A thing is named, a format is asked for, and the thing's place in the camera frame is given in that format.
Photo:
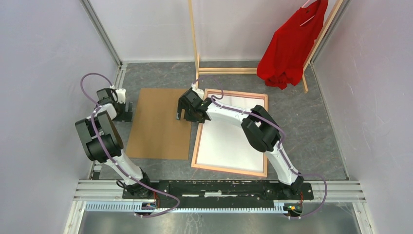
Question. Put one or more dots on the red t-shirt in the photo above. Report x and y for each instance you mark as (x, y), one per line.
(283, 61)

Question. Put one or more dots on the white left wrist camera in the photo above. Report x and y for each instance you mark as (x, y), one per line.
(119, 94)

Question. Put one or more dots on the pink clothes hanger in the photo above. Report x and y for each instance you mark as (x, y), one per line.
(309, 10)

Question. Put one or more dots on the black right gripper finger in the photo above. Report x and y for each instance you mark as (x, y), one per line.
(187, 115)
(178, 115)

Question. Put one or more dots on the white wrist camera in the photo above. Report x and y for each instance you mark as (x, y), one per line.
(198, 91)
(119, 94)

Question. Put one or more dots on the seascape photo print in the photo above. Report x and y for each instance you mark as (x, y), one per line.
(221, 144)

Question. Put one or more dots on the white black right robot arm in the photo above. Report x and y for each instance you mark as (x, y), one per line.
(261, 131)

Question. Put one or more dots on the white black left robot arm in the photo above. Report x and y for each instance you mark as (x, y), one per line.
(102, 142)

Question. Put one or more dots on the pink wooden picture frame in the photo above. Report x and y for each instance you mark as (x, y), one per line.
(223, 147)

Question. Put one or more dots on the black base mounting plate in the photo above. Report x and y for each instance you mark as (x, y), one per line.
(216, 194)

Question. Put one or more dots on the brown backing board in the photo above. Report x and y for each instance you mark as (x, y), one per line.
(156, 133)

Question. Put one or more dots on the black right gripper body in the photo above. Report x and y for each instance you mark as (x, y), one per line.
(194, 118)

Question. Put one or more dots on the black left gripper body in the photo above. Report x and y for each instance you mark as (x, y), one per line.
(124, 116)

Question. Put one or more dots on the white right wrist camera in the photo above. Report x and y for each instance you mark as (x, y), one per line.
(198, 91)

